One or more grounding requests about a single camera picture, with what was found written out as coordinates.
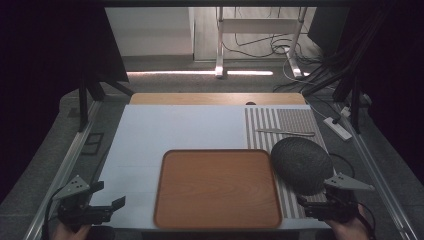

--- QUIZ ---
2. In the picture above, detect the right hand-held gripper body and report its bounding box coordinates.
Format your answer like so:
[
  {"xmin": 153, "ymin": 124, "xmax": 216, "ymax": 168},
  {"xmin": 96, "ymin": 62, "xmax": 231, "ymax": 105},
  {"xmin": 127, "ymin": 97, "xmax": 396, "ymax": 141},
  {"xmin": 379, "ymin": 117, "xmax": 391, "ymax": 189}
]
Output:
[{"xmin": 304, "ymin": 172, "xmax": 376, "ymax": 224}]

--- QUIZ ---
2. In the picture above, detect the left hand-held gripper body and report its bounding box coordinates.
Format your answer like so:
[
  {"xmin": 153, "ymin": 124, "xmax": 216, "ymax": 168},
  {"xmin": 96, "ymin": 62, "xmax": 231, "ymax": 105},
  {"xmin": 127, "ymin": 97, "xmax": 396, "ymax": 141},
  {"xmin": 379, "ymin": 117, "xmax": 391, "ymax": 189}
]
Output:
[{"xmin": 52, "ymin": 175, "xmax": 113, "ymax": 231}]

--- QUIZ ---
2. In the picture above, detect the person's left hand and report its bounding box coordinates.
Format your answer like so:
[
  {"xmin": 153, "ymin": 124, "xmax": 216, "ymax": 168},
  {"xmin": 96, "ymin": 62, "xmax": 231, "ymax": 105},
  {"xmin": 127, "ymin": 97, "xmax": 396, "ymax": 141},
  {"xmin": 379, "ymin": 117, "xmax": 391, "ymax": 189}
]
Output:
[{"xmin": 52, "ymin": 222, "xmax": 93, "ymax": 240}]

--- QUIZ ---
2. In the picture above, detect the person's right hand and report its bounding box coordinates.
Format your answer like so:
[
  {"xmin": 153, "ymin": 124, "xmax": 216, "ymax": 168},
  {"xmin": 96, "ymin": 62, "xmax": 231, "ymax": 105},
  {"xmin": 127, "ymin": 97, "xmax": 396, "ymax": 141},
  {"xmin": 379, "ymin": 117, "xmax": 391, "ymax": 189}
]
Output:
[{"xmin": 324, "ymin": 203, "xmax": 372, "ymax": 240}]

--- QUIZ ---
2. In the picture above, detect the dark round woven placemat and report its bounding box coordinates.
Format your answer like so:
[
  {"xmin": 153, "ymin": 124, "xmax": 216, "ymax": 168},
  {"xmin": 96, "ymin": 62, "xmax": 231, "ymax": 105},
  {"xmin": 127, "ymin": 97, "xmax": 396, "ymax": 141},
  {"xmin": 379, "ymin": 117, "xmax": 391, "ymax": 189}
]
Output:
[{"xmin": 270, "ymin": 136, "xmax": 335, "ymax": 197}]

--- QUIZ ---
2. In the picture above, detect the grey table knife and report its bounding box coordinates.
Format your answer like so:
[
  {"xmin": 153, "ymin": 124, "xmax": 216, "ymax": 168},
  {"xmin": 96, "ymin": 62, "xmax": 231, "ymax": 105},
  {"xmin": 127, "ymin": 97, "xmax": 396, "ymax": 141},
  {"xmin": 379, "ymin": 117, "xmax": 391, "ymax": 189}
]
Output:
[{"xmin": 255, "ymin": 127, "xmax": 316, "ymax": 138}]

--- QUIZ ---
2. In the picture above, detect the white power strip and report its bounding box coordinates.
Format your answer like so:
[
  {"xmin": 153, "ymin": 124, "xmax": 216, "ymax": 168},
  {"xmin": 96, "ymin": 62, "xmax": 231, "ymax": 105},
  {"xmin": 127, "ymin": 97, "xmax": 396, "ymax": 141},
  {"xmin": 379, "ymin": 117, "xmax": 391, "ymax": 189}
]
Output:
[{"xmin": 322, "ymin": 116, "xmax": 354, "ymax": 141}]

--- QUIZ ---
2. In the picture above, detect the brown wooden tray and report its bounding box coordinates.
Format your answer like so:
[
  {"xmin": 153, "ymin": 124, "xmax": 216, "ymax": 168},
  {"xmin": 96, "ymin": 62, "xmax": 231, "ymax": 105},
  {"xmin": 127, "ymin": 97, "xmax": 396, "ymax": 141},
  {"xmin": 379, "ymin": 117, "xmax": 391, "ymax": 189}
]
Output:
[{"xmin": 153, "ymin": 148, "xmax": 283, "ymax": 231}]

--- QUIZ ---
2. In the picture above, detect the black metal stand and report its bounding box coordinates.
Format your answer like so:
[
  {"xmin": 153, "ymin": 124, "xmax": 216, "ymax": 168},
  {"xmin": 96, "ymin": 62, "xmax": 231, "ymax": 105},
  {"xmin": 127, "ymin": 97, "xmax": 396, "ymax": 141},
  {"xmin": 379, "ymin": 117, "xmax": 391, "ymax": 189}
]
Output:
[
  {"xmin": 332, "ymin": 71, "xmax": 364, "ymax": 135},
  {"xmin": 77, "ymin": 71, "xmax": 135, "ymax": 133}
]

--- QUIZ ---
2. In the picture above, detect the grey striped placemat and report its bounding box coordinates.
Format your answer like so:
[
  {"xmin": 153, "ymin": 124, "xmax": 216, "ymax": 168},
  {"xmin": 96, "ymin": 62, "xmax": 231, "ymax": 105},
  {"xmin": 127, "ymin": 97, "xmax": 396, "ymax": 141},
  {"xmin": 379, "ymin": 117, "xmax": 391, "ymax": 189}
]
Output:
[{"xmin": 244, "ymin": 106, "xmax": 330, "ymax": 220}]

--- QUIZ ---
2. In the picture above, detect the white table sheet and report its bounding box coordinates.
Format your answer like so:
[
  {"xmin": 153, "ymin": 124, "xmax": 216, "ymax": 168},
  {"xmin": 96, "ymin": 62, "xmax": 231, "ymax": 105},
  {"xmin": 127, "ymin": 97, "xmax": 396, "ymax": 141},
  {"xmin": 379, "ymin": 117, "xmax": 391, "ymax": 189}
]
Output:
[{"xmin": 89, "ymin": 104, "xmax": 331, "ymax": 232}]

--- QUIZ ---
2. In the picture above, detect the white cabinet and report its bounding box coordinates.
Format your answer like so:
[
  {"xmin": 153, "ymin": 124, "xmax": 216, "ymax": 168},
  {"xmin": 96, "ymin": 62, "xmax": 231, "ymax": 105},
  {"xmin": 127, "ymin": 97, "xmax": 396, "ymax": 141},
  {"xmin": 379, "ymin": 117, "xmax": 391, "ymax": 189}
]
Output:
[{"xmin": 104, "ymin": 7, "xmax": 195, "ymax": 58}]

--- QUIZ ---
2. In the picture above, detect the black monitor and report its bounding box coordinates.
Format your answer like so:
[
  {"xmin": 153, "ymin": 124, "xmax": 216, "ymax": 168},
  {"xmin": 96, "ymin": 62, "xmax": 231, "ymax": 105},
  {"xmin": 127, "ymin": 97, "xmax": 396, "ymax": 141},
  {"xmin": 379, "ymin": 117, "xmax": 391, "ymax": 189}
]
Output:
[{"xmin": 307, "ymin": 6, "xmax": 352, "ymax": 57}]

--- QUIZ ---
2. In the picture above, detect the aluminium rail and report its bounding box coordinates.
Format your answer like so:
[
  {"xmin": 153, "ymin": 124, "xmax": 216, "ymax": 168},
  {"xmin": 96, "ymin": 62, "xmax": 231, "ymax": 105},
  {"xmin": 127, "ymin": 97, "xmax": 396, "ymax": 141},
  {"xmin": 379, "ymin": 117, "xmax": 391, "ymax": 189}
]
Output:
[
  {"xmin": 333, "ymin": 101, "xmax": 424, "ymax": 240},
  {"xmin": 22, "ymin": 99, "xmax": 104, "ymax": 240}
]

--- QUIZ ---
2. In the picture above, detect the bundle of black floor cables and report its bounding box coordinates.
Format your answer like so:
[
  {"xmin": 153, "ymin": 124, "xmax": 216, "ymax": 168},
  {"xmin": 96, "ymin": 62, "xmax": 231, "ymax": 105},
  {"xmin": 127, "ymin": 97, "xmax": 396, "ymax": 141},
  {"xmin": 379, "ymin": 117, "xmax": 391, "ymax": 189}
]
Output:
[{"xmin": 222, "ymin": 31, "xmax": 354, "ymax": 98}]

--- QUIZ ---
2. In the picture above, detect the white metal stand frame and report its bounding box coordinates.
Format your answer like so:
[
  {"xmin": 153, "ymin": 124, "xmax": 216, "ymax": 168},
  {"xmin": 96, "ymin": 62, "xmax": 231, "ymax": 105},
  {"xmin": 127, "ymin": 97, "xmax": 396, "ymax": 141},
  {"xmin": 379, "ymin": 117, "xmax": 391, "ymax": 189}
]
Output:
[{"xmin": 214, "ymin": 6, "xmax": 309, "ymax": 80}]

